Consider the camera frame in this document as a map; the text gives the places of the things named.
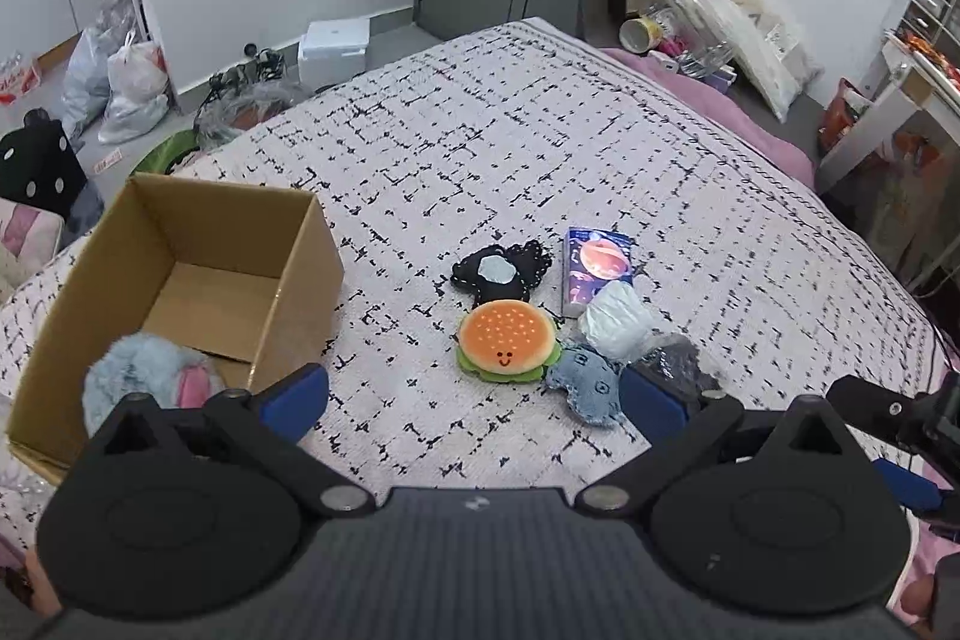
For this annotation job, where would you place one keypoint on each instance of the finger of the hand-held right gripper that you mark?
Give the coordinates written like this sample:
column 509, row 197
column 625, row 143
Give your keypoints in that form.
column 874, row 404
column 911, row 486

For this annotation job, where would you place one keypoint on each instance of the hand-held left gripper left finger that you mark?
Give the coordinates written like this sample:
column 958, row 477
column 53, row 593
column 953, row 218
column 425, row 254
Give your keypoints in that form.
column 296, row 398

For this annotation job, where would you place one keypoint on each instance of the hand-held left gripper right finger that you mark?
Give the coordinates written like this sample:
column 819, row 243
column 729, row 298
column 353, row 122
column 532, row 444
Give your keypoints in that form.
column 652, row 404

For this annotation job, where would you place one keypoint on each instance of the blue denim plush toy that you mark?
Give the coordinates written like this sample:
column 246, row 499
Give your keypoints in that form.
column 585, row 385

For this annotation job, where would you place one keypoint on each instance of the white crinkled soft packet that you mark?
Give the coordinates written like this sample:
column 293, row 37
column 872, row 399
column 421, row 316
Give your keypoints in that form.
column 615, row 321

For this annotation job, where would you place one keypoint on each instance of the brown cardboard box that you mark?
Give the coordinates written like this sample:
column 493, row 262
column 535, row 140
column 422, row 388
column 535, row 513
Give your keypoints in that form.
column 300, row 265

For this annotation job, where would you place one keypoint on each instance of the planet print box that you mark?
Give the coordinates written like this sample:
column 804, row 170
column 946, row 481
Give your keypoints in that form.
column 596, row 257

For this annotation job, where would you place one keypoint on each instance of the orange burger plush toy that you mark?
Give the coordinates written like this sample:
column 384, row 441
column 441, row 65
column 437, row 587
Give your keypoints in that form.
column 510, row 336

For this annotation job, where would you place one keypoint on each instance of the black plush pouch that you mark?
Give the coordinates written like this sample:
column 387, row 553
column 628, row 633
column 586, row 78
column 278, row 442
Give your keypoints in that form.
column 495, row 276

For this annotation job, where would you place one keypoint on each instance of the blue fluffy plush toy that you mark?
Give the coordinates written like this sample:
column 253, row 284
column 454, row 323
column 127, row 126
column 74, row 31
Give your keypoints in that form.
column 142, row 366

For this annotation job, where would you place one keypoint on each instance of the beige tote bag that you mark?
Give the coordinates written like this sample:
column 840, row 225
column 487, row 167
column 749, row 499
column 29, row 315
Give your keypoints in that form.
column 904, row 212

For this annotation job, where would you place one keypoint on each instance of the green cloth item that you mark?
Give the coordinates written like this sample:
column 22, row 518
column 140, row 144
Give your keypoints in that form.
column 161, row 153

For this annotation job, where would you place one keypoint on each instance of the orange snack bag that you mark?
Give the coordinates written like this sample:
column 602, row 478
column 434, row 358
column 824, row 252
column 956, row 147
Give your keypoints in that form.
column 844, row 115

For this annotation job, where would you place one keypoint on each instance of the white desk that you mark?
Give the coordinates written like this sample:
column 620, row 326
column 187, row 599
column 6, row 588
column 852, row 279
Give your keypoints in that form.
column 885, row 100

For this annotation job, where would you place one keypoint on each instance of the pink white cushion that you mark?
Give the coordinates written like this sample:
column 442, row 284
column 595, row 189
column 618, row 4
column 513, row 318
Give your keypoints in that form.
column 26, row 239

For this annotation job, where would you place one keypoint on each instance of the black polka dot bag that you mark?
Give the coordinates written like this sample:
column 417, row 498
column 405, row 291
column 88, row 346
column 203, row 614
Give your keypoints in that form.
column 41, row 168

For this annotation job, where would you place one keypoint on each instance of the white plastic bag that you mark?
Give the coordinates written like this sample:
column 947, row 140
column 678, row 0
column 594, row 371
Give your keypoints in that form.
column 139, row 85

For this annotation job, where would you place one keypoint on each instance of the white printer box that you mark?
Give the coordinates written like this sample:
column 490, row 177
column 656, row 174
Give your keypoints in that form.
column 334, row 44

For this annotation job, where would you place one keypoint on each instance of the paper cup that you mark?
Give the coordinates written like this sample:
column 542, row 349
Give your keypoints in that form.
column 637, row 34

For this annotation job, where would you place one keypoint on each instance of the grey plastic bag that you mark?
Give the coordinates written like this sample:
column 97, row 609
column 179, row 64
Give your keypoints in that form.
column 84, row 78

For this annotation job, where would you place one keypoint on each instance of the large clear plastic bottle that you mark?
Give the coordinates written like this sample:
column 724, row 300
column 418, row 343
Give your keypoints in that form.
column 686, row 6

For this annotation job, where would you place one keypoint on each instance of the grey drawer unit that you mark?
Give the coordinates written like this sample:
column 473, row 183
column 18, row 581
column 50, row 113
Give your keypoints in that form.
column 930, row 3

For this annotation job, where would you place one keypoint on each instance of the red white bottle pack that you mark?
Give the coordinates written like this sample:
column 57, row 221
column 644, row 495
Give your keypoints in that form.
column 16, row 81

